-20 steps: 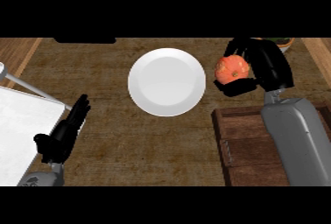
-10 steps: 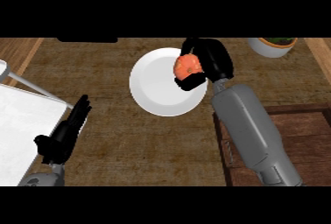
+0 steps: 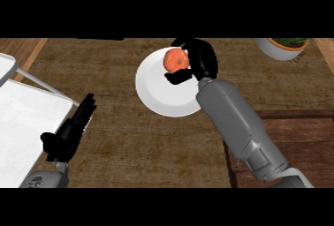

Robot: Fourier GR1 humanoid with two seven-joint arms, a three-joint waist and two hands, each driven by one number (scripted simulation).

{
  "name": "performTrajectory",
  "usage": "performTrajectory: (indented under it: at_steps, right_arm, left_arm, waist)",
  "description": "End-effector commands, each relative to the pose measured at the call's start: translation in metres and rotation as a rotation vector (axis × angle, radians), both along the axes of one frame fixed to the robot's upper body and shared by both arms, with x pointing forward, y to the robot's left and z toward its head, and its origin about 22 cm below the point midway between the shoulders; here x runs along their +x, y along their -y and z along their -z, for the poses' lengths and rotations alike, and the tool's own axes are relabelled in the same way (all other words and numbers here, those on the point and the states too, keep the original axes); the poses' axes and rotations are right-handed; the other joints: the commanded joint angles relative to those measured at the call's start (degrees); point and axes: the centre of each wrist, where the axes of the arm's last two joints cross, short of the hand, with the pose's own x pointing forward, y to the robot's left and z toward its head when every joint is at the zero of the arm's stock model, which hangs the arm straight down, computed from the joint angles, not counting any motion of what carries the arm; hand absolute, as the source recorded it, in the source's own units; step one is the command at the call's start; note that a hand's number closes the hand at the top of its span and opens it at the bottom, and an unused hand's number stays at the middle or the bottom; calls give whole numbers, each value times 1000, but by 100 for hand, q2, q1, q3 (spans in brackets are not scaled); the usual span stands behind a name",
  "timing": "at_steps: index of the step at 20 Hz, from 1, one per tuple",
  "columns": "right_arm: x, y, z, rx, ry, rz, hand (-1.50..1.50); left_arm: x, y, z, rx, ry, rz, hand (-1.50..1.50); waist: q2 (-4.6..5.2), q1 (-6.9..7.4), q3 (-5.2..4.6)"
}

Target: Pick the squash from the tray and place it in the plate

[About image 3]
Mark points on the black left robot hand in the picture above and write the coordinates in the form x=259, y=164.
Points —
x=70, y=134

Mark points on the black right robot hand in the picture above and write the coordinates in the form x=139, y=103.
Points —
x=204, y=60

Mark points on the orange squash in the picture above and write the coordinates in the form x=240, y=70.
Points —
x=176, y=60

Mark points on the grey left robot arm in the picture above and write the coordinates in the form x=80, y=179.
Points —
x=49, y=178

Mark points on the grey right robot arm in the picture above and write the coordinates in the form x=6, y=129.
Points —
x=241, y=129

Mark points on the white tray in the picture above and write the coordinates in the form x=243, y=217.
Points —
x=25, y=123

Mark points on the white round plate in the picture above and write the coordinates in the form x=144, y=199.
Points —
x=163, y=88

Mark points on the brown woven placemat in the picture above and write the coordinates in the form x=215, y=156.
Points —
x=144, y=117

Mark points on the white potted plant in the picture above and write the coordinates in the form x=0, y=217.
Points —
x=284, y=47

